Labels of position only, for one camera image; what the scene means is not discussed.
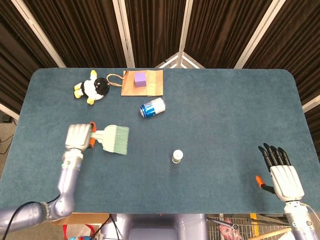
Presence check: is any purple cube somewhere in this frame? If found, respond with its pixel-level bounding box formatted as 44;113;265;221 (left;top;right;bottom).
134;71;147;88

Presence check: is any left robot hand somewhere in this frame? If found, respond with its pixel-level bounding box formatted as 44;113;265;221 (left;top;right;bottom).
64;121;97;151

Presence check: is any white red plastic bag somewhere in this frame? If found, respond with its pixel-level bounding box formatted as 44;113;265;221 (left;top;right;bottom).
62;223;103;240

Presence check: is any blue and white can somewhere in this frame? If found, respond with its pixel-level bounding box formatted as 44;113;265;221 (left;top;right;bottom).
139;97;167;119

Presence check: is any black cable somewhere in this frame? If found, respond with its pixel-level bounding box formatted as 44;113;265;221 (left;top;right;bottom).
93;213;121;240

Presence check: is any wooden stick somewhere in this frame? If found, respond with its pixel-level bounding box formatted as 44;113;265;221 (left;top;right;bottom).
252;227;292;240

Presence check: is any metal wire cart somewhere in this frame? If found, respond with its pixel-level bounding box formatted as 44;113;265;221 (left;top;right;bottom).
205;213;293;240

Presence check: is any small white bottle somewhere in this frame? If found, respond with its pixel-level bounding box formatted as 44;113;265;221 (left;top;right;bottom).
171;149;184;164

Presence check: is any teal table mat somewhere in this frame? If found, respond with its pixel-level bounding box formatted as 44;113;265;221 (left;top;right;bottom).
0;68;320;215

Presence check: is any robot torso base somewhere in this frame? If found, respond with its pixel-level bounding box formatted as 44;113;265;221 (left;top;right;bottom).
101;213;208;240

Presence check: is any brown paper bag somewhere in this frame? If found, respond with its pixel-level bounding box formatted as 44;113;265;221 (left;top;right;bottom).
106;69;164;97

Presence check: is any light green hand broom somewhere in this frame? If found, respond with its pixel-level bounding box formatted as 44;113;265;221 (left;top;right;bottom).
89;125;130;157

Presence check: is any black white penguin plush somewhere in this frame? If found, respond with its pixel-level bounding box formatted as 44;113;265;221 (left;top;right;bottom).
73;69;111;105

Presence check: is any cardboard box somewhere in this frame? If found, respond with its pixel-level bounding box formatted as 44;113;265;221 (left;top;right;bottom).
51;212;111;226

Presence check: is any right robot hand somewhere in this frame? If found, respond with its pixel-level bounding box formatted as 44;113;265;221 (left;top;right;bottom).
255;142;306;202

